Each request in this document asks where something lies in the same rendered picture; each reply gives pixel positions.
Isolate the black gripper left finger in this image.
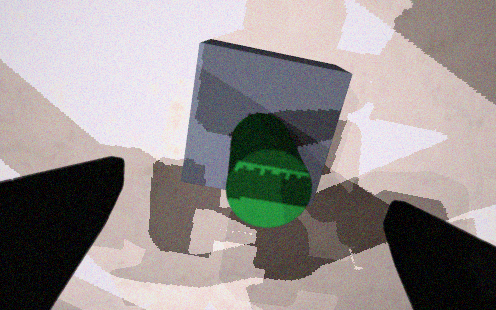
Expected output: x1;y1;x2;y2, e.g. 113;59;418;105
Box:
0;156;125;310

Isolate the grey block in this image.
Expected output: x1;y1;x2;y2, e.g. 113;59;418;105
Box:
181;39;352;206

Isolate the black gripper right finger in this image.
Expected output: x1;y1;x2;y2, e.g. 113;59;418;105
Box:
383;200;496;310

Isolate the green cylinder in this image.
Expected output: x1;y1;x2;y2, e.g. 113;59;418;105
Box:
226;113;312;228

